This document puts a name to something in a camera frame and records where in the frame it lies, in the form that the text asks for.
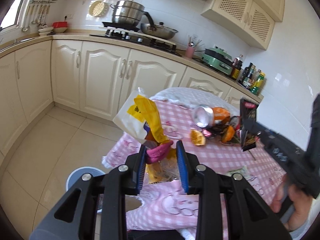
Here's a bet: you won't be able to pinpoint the black snack packet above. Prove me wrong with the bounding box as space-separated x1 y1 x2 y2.
240 98 258 152

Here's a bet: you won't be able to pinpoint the orange peel piece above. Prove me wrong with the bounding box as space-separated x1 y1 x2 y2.
190 129 206 146

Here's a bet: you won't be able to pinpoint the yellow white snack bag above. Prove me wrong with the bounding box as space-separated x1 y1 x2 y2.
112 87 175 164

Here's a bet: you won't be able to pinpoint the blue plastic trash bucket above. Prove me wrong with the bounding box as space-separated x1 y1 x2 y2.
61 166 106 217

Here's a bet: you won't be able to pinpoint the steel kitchen sink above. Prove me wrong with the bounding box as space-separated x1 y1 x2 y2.
0 37 35 52

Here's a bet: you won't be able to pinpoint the kitchen window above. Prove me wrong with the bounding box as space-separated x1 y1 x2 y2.
1 0 23 29

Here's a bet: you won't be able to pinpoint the person's right hand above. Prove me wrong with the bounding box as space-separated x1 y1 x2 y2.
270 174 313 232

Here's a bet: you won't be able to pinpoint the small green wrapper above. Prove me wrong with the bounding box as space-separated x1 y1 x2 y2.
225 165 250 179

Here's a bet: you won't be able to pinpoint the green condiment bottle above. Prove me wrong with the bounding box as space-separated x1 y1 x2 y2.
251 72 265 95

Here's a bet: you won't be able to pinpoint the pink checkered tablecloth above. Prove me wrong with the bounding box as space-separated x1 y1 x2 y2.
100 91 290 239

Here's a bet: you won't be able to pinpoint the silver orange soda can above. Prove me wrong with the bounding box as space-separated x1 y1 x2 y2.
192 105 231 128

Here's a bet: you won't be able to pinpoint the dark soy sauce bottle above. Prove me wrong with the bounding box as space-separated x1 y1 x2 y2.
230 54 243 80

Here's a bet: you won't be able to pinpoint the green electric cooker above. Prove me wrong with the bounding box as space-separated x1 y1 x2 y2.
202 47 233 76

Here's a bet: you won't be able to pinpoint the cream lower cabinets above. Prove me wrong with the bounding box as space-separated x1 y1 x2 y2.
1 35 263 157

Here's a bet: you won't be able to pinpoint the cream cabinets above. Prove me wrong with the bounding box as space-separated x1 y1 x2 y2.
201 0 285 50
1 35 263 157

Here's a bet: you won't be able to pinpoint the pink chopstick holder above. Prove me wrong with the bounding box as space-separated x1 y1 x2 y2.
185 46 195 59

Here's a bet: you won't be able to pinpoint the cream upper cabinets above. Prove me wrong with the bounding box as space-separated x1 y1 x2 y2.
201 0 285 50

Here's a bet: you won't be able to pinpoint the black gas stove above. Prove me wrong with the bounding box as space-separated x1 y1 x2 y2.
90 22 182 56

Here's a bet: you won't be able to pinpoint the white bowls stack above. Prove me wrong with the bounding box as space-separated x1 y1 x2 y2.
38 27 54 36

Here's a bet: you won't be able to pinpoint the steel wok with lid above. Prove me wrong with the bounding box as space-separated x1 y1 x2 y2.
140 11 178 40

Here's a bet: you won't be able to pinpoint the red box on counter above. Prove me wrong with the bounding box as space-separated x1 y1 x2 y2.
52 21 68 28

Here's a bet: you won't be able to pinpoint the stainless steel steamer pot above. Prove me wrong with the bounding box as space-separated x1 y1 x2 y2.
110 0 145 27

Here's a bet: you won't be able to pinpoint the yellow round steamer tray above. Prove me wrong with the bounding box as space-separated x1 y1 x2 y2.
88 0 109 17

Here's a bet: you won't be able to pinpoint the hanging utensil rack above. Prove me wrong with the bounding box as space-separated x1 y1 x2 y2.
20 0 57 33

